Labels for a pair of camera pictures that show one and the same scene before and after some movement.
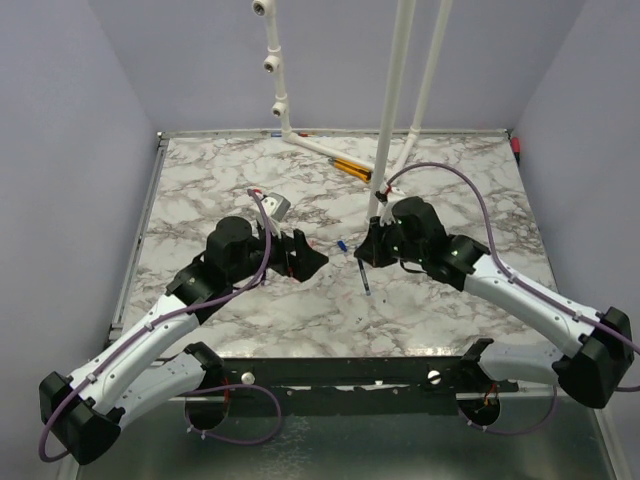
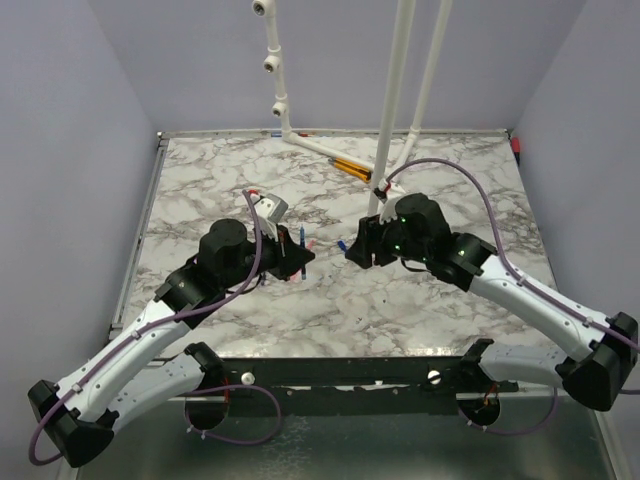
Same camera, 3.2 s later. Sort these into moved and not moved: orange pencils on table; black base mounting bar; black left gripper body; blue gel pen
Moved: blue gel pen
Not moved: black left gripper body; orange pencils on table; black base mounting bar
